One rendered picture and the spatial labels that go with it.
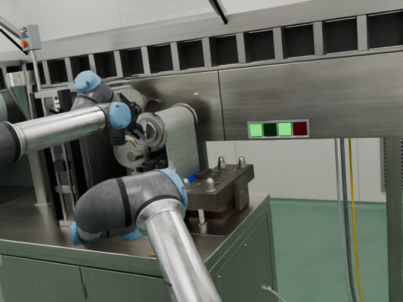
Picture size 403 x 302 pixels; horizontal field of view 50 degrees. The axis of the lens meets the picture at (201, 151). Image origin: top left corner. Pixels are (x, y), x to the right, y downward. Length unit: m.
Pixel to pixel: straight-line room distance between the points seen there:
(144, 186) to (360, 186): 3.37
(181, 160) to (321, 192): 2.74
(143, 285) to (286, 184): 3.00
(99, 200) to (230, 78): 0.97
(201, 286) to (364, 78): 1.07
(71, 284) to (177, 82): 0.92
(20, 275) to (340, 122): 1.38
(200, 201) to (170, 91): 0.59
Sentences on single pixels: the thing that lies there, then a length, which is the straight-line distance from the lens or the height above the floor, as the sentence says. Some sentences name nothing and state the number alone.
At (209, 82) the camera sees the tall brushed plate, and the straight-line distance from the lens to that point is 1.82.
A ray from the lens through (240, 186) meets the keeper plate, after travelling 1.66.
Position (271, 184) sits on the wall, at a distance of 4.38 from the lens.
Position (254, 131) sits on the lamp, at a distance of 1.77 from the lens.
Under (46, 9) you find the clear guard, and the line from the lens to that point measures 2.12.
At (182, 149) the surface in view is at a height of 1.15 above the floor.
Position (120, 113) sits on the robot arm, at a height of 1.37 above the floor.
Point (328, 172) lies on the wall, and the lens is 4.21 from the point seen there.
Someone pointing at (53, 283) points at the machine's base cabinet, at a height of 0.73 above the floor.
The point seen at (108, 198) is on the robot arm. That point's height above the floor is 1.21.
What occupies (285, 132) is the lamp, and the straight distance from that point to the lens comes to 1.73.
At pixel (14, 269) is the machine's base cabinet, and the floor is 0.76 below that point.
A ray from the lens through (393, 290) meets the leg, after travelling 2.09.
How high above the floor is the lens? 1.48
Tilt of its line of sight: 12 degrees down
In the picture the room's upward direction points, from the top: 7 degrees counter-clockwise
